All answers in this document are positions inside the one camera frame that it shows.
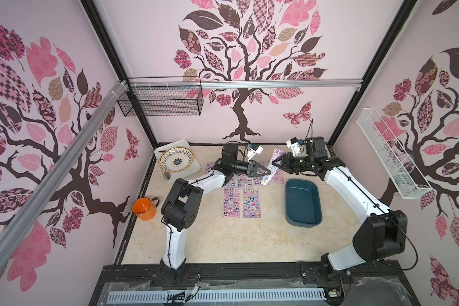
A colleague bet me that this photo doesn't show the white wire basket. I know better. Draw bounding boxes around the white wire basket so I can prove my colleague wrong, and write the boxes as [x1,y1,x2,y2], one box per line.
[356,108,433,200]

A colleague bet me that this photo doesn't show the black wire basket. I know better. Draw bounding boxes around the black wire basket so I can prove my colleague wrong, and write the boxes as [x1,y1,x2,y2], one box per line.
[117,76,204,117]

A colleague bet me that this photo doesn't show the patterned ceramic plate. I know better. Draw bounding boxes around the patterned ceramic plate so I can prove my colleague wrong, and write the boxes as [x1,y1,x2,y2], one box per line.
[159,147,195,173]

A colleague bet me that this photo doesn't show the teal plastic storage box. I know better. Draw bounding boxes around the teal plastic storage box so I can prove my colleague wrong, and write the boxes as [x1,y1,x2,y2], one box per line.
[285,178,323,228]

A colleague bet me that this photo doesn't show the orange mug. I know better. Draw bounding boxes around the orange mug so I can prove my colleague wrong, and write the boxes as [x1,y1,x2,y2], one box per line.
[131,197,160,221]

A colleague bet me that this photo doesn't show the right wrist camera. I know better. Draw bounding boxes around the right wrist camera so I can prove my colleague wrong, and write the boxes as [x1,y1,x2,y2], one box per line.
[286,137,303,157]

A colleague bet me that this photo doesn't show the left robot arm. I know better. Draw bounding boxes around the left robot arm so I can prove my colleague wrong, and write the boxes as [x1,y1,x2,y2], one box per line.
[161,144,272,272]

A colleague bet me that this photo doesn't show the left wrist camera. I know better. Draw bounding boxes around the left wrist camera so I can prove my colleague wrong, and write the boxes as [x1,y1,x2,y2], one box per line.
[246,144,263,160]

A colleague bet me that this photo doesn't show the white square tray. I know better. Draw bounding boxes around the white square tray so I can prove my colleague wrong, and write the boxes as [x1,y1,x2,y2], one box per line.
[154,139,201,183]

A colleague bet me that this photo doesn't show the aluminium rail wall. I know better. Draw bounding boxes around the aluminium rail wall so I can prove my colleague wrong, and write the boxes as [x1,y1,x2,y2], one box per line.
[0,80,128,271]
[130,79,363,89]

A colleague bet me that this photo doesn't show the aluminium rail back wall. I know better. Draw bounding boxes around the aluminium rail back wall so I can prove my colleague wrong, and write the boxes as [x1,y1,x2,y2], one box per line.
[130,79,363,89]

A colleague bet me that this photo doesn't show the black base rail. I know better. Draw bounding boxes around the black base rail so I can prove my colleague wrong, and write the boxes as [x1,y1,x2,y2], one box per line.
[89,261,419,305]

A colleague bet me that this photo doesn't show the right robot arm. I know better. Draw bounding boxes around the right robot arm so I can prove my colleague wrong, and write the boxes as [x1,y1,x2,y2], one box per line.
[271,137,409,274]

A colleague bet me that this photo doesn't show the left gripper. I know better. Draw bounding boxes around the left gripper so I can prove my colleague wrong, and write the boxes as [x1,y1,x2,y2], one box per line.
[229,159,270,177]

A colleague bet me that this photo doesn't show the pink sticker sheet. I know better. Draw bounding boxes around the pink sticker sheet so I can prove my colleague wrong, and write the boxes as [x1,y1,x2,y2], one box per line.
[271,170,284,184]
[205,163,214,173]
[224,175,237,187]

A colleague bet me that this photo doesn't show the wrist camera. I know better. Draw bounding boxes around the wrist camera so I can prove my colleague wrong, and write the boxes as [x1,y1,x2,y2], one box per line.
[246,144,263,160]
[286,137,303,157]

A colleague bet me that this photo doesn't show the white slotted cable duct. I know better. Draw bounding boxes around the white slotted cable duct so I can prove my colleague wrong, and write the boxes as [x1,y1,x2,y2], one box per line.
[106,288,326,305]

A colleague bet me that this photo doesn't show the aluminium rail left wall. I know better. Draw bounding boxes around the aluminium rail left wall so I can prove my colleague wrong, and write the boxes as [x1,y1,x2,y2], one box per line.
[0,80,128,271]

